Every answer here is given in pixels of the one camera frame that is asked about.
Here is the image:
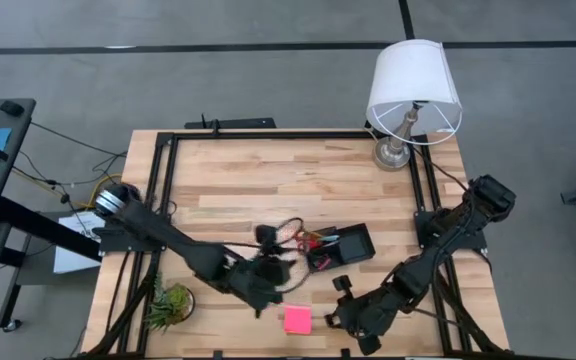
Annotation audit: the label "yellow cable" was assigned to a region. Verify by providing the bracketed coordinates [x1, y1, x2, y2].
[85, 172, 124, 209]

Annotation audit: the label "red-handled scissors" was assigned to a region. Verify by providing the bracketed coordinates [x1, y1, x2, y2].
[300, 233, 322, 252]

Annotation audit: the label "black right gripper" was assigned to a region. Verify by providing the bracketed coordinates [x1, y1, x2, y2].
[325, 294, 387, 336]

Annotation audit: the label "black desk organizer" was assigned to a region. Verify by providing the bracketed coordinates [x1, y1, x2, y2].
[305, 222, 377, 272]

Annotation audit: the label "potted succulent plant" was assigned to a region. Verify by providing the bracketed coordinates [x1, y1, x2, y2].
[145, 273, 197, 332]

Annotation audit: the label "black floor cable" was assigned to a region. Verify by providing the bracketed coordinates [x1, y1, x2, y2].
[30, 121, 128, 158]

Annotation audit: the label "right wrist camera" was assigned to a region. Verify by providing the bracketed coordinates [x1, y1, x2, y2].
[332, 274, 353, 294]

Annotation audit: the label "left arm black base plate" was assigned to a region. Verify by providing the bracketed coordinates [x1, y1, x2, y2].
[98, 212, 172, 253]

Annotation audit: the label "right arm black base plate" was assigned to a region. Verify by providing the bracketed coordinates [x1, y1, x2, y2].
[414, 209, 488, 251]

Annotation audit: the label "table lamp white shade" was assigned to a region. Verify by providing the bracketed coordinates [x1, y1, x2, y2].
[365, 38, 464, 173]

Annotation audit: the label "pink sticky note pad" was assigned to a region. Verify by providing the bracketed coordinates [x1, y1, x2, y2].
[283, 304, 314, 335]

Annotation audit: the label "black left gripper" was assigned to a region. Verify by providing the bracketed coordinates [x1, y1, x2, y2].
[232, 254, 292, 319]

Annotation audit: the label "black aluminium table frame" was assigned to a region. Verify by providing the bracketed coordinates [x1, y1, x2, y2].
[85, 130, 508, 360]

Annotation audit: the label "white paper sheet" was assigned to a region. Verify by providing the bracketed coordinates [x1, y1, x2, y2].
[52, 209, 114, 275]

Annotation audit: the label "black computer mouse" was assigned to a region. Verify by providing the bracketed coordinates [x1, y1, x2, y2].
[0, 100, 25, 117]

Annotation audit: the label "black box behind table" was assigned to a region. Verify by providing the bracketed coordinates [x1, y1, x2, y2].
[183, 113, 277, 130]

